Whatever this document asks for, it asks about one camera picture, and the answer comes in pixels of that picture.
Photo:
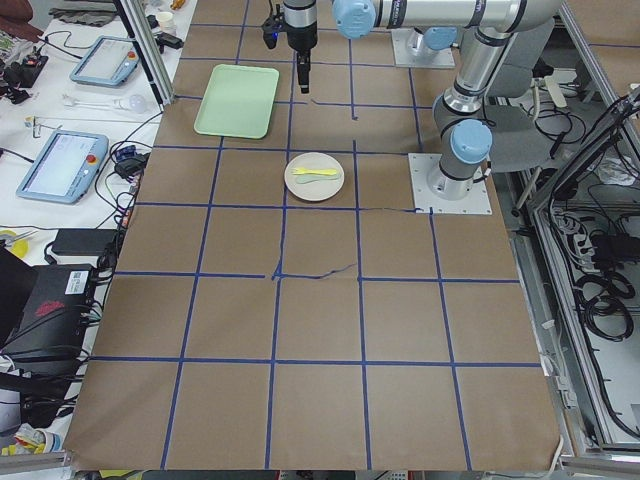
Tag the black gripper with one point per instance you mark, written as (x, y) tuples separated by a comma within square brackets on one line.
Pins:
[(301, 39)]

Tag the yellow plastic fork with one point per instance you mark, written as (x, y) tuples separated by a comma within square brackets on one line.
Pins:
[(318, 172)]

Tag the white round plate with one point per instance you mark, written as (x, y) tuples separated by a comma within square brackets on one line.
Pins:
[(315, 191)]

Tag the light green tray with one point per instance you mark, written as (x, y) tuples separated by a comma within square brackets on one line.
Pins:
[(237, 102)]

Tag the light green plastic spoon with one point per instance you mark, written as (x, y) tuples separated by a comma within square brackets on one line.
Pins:
[(305, 179)]

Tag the white paper cup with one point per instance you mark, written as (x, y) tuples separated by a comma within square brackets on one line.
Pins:
[(166, 22)]

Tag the far teach pendant tablet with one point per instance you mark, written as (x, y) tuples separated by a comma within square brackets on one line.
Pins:
[(108, 63)]

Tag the teach pendant tablet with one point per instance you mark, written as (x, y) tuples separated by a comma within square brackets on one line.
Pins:
[(65, 168), (108, 63)]

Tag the near teach pendant tablet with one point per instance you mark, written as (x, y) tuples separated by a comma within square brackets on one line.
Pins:
[(65, 168)]

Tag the black power adapter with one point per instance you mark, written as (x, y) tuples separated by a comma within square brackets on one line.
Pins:
[(82, 241)]

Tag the black computer box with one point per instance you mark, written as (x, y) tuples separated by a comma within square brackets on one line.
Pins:
[(44, 313)]

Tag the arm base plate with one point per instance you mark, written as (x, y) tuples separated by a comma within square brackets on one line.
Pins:
[(403, 57), (435, 193)]

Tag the aluminium frame post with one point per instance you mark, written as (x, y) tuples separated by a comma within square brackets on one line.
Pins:
[(139, 32)]

